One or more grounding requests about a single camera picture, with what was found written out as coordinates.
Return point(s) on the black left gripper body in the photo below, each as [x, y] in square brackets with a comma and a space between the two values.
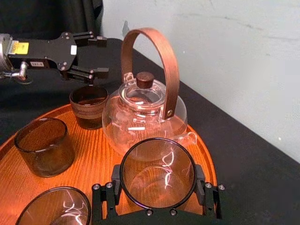
[54, 52]

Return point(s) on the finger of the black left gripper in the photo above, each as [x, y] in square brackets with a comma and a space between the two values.
[82, 73]
[85, 38]

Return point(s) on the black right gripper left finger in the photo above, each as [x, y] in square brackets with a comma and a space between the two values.
[106, 199]

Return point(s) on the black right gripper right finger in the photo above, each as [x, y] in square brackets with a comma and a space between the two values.
[212, 199]

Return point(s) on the clear drinking glass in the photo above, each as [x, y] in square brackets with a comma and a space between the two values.
[159, 189]
[47, 211]

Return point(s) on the dark brown banded glass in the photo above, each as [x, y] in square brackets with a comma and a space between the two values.
[87, 113]

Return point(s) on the round orange wooden tray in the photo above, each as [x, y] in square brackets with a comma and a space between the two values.
[93, 152]

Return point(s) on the brown tinted drinking glass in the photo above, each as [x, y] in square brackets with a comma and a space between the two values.
[44, 152]

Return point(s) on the black backdrop curtain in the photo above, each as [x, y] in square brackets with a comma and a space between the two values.
[47, 16]

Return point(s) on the black table cloth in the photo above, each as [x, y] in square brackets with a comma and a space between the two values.
[246, 178]

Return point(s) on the glass teapot lid, dark knob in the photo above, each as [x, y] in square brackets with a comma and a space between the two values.
[144, 80]

